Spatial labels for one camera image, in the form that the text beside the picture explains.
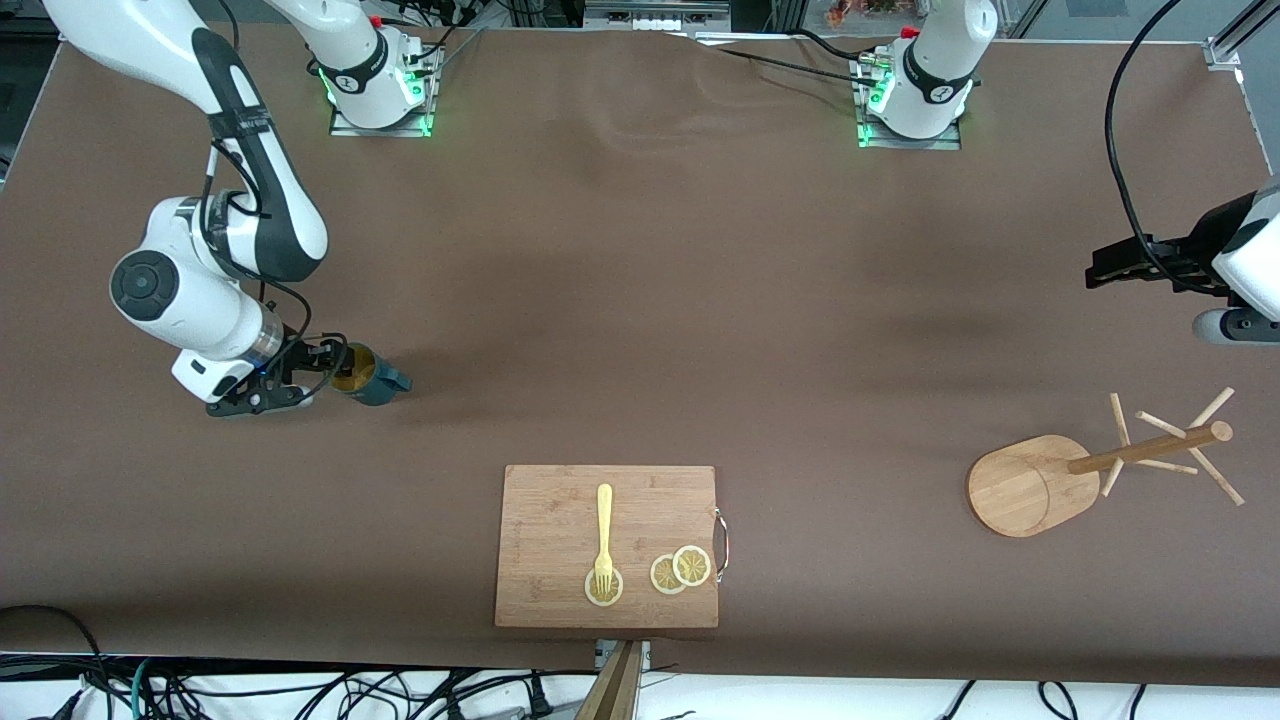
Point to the brown table cloth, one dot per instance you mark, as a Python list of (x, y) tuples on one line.
[(640, 300)]

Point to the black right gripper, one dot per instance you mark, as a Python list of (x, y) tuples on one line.
[(299, 358)]

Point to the wooden cup rack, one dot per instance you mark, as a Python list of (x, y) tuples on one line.
[(1020, 485)]

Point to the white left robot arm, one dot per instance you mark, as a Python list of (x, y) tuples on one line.
[(935, 80)]

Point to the aluminium profile frame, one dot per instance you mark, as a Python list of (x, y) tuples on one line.
[(1225, 50)]

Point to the teal cup with yellow inside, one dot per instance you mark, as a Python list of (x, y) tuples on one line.
[(380, 385)]

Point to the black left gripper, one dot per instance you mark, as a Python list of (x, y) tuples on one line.
[(1196, 252)]

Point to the lemon slice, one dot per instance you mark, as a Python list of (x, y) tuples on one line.
[(617, 588), (691, 566), (661, 577)]

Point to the wooden beam with metal bracket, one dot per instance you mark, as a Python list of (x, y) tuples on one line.
[(615, 690)]

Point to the bamboo cutting board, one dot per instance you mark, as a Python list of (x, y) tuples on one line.
[(550, 530)]

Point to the black power plug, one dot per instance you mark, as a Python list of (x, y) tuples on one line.
[(538, 703)]

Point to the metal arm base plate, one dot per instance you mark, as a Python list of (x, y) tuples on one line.
[(910, 144), (380, 131)]

